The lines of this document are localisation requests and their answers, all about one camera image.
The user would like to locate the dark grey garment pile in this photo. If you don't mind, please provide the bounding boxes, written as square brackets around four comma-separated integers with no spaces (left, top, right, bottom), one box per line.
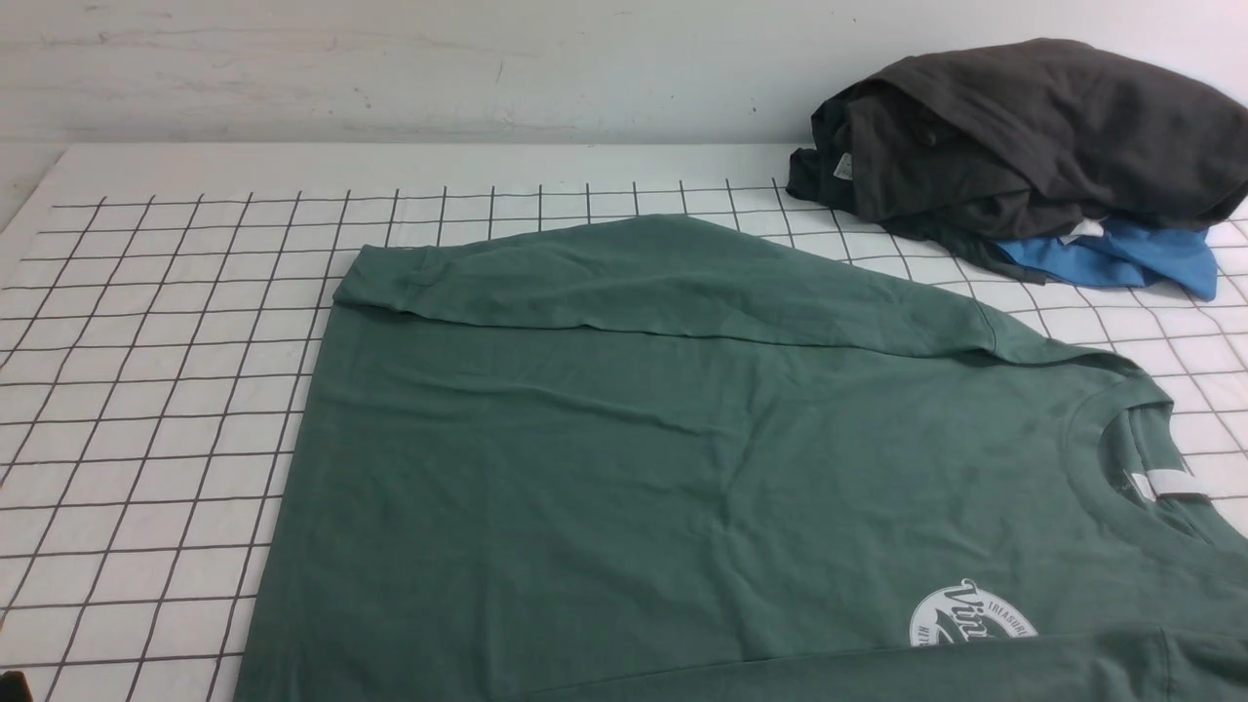
[786,37,1247,281]

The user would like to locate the blue garment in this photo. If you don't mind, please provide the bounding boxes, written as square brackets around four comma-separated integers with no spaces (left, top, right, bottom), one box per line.
[993,219,1218,301]

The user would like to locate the green long-sleeve top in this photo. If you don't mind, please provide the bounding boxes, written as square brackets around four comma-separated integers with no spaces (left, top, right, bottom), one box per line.
[233,216,1246,701]

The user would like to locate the white black-grid tablecloth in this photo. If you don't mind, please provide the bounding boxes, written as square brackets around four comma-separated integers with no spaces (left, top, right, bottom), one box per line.
[1,177,1247,701]

